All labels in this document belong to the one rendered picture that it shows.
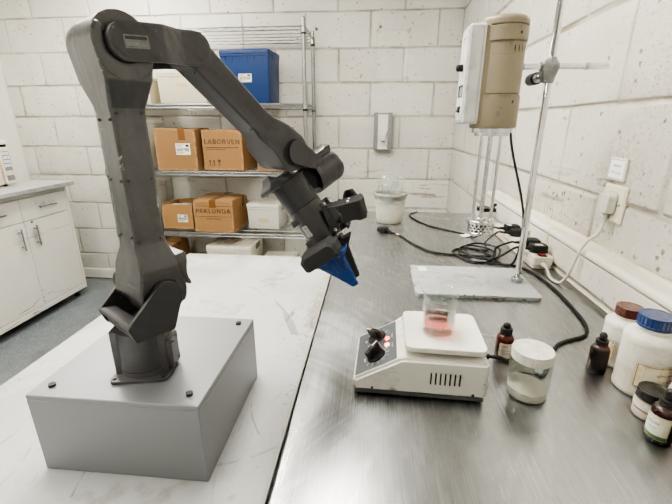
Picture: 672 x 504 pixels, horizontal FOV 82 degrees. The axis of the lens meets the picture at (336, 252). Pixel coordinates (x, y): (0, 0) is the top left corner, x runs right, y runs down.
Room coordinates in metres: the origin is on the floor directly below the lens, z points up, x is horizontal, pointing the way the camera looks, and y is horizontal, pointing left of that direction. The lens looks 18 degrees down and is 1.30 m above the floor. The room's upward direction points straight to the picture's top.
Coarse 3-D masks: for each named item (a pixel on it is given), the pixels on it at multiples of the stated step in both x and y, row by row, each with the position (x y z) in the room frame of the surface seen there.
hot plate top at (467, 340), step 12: (408, 312) 0.61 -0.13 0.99; (420, 312) 0.61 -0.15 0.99; (408, 324) 0.57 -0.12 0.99; (420, 324) 0.57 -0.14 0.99; (456, 324) 0.57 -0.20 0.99; (468, 324) 0.57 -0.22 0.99; (408, 336) 0.53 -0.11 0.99; (420, 336) 0.53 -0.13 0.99; (456, 336) 0.53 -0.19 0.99; (468, 336) 0.53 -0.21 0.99; (480, 336) 0.53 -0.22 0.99; (408, 348) 0.50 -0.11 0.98; (420, 348) 0.50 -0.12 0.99; (432, 348) 0.49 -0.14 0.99; (444, 348) 0.49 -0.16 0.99; (456, 348) 0.49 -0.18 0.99; (468, 348) 0.49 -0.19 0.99; (480, 348) 0.49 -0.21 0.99
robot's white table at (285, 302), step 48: (192, 288) 0.91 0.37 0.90; (240, 288) 0.91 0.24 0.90; (288, 288) 0.91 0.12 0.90; (96, 336) 0.68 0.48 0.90; (288, 336) 0.68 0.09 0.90; (288, 384) 0.53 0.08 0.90; (0, 432) 0.42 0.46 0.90; (240, 432) 0.42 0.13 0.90; (0, 480) 0.35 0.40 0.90; (48, 480) 0.35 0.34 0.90; (96, 480) 0.35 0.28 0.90; (144, 480) 0.35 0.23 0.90; (192, 480) 0.35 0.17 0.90; (240, 480) 0.35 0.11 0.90
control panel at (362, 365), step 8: (384, 328) 0.61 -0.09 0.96; (392, 328) 0.60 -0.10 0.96; (360, 336) 0.62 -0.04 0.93; (368, 336) 0.61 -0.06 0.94; (384, 336) 0.58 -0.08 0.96; (392, 336) 0.57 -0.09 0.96; (360, 344) 0.60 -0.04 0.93; (368, 344) 0.58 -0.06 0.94; (384, 344) 0.56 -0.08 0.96; (392, 344) 0.55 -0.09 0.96; (360, 352) 0.57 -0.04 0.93; (392, 352) 0.52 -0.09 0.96; (360, 360) 0.54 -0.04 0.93; (384, 360) 0.51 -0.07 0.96; (360, 368) 0.52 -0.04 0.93; (368, 368) 0.51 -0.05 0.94
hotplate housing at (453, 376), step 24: (408, 360) 0.50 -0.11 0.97; (432, 360) 0.49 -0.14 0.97; (456, 360) 0.49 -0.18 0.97; (480, 360) 0.49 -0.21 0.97; (360, 384) 0.50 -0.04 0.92; (384, 384) 0.50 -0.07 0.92; (408, 384) 0.49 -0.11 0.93; (432, 384) 0.49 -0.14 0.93; (456, 384) 0.48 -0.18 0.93; (480, 384) 0.48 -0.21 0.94
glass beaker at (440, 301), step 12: (432, 288) 0.56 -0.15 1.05; (444, 288) 0.56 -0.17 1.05; (432, 300) 0.52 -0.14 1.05; (444, 300) 0.52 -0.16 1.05; (456, 300) 0.53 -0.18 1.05; (432, 312) 0.52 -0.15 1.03; (444, 312) 0.52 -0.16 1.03; (432, 324) 0.52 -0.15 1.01; (444, 324) 0.52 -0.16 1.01; (432, 336) 0.52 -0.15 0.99; (444, 336) 0.52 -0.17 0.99
